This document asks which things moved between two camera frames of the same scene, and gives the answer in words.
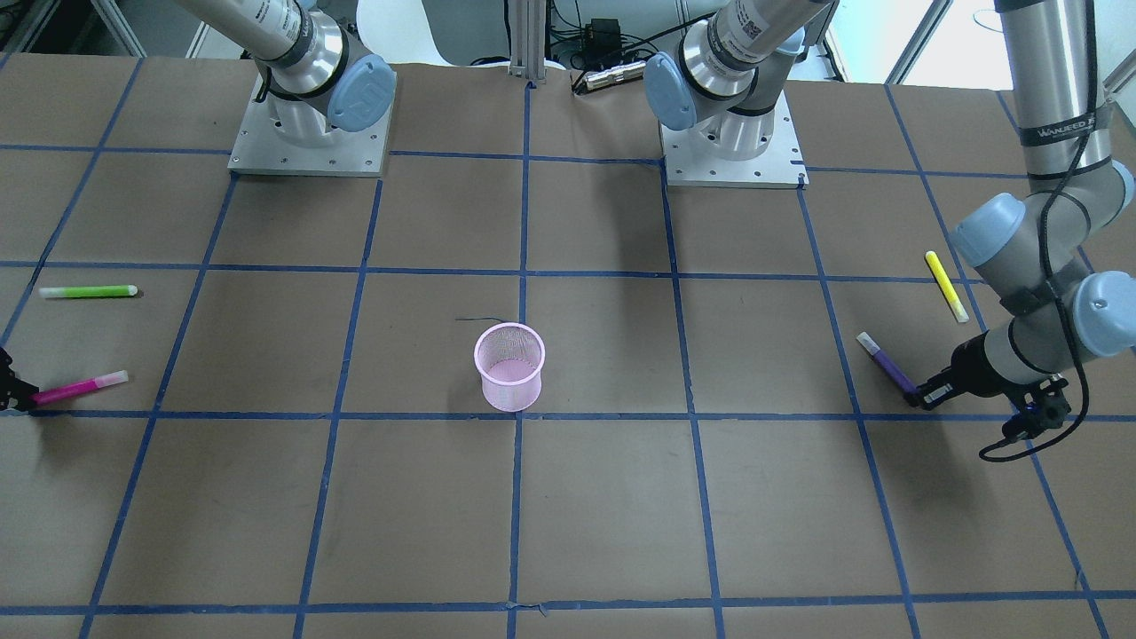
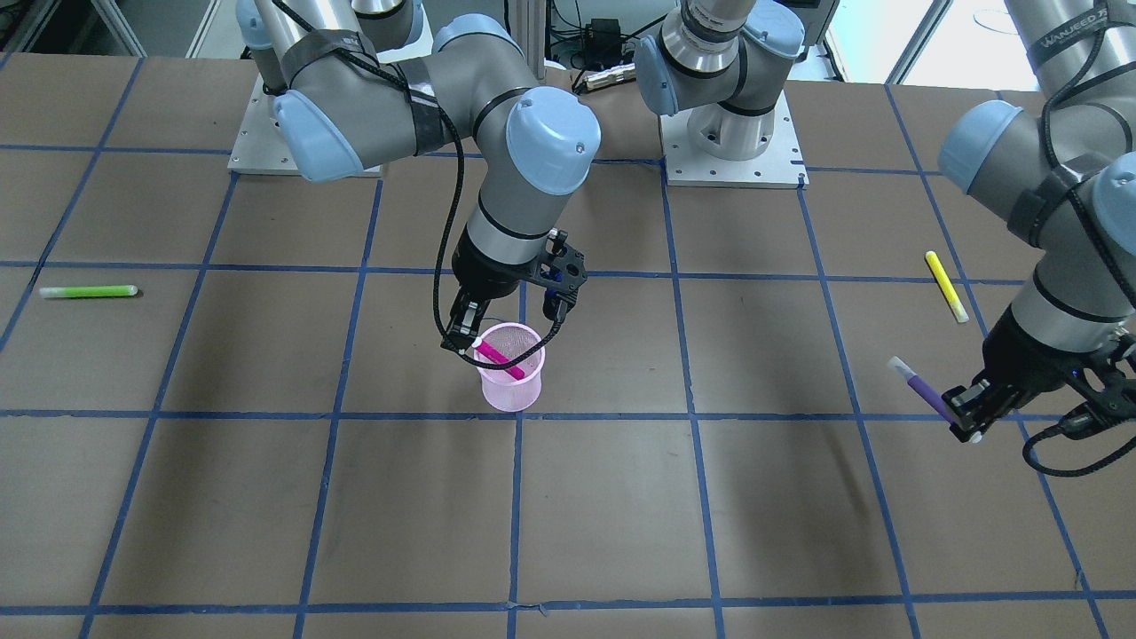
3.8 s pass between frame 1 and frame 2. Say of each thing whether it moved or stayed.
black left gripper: moved
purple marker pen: moved
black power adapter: stayed
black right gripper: moved
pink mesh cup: stayed
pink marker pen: moved
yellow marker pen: stayed
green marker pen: stayed
